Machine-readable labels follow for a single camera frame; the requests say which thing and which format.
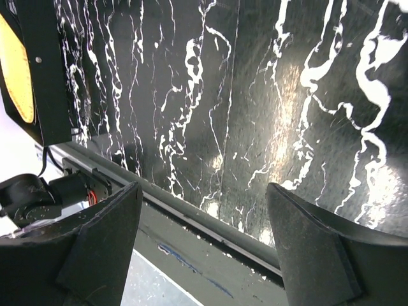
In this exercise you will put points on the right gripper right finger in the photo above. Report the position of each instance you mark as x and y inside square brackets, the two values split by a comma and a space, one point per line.
[326, 259]

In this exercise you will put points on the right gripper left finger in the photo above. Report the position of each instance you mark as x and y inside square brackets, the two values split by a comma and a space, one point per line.
[82, 259]

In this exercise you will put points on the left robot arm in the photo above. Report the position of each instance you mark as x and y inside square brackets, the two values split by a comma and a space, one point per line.
[27, 198]

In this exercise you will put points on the black wire dish rack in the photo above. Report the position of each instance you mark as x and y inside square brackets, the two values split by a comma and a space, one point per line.
[35, 24]

